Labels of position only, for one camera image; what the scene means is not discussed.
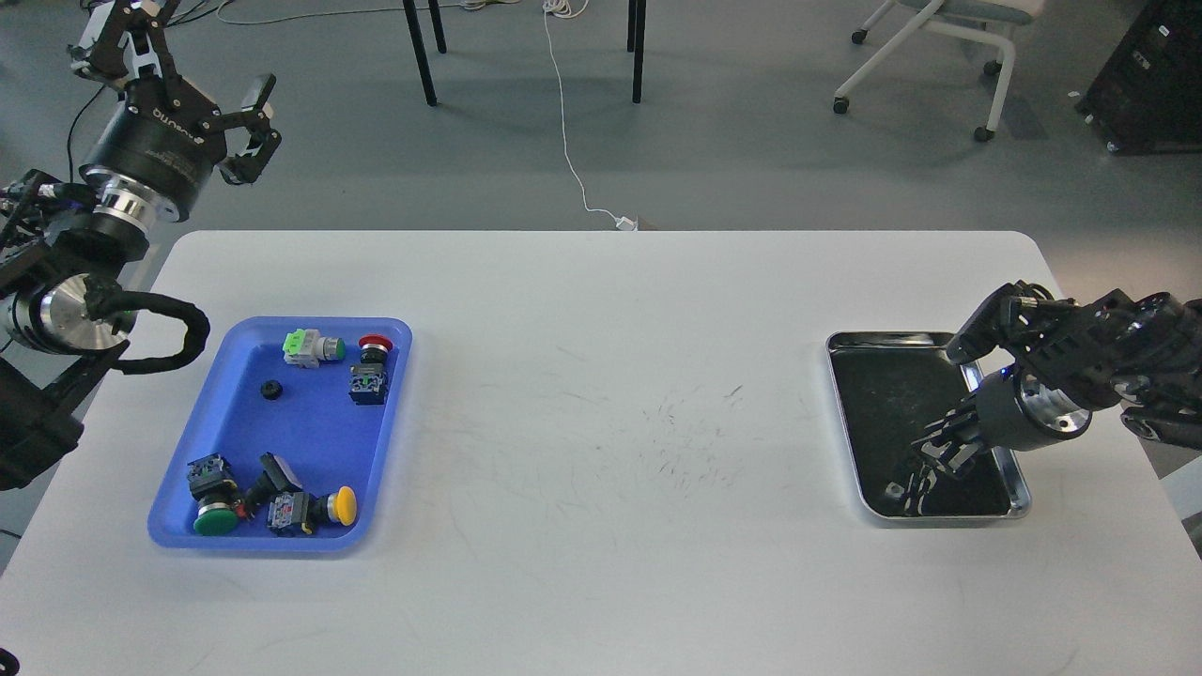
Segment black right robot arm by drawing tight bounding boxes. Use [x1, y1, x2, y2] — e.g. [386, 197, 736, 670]
[886, 281, 1201, 516]

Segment silver metal tray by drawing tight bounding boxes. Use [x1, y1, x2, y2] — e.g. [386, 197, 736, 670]
[825, 330, 1033, 528]

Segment yellow mushroom push button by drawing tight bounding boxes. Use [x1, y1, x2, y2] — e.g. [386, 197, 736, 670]
[266, 486, 358, 536]

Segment green mushroom push button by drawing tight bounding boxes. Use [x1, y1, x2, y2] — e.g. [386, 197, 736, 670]
[186, 453, 243, 536]

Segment black table legs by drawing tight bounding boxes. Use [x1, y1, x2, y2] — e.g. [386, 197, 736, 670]
[401, 0, 649, 107]

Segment white cable on floor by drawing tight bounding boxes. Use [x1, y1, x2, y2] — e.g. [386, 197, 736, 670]
[543, 0, 639, 233]

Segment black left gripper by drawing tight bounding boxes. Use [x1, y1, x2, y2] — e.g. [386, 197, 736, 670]
[69, 1, 282, 223]

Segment green white push button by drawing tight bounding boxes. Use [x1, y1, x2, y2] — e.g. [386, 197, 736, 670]
[282, 330, 347, 369]

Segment black switch block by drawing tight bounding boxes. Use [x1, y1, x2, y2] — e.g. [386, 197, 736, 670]
[244, 451, 304, 516]

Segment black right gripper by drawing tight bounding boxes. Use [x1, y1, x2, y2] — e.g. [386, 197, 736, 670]
[883, 370, 1093, 517]

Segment black cabinet on wheels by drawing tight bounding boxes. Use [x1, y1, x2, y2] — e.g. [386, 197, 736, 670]
[1076, 1, 1201, 158]

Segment white office chair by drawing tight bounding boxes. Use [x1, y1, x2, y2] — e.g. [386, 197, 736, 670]
[833, 0, 1048, 144]

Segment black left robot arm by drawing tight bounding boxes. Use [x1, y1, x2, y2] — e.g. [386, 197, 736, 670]
[1, 1, 282, 490]

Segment blue plastic tray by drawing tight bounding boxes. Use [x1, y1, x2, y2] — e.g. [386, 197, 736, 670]
[145, 315, 413, 555]

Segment black floor cable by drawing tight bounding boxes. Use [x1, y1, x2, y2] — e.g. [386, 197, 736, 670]
[56, 0, 236, 179]

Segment red mushroom push button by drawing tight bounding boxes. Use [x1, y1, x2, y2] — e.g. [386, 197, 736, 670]
[349, 333, 393, 407]

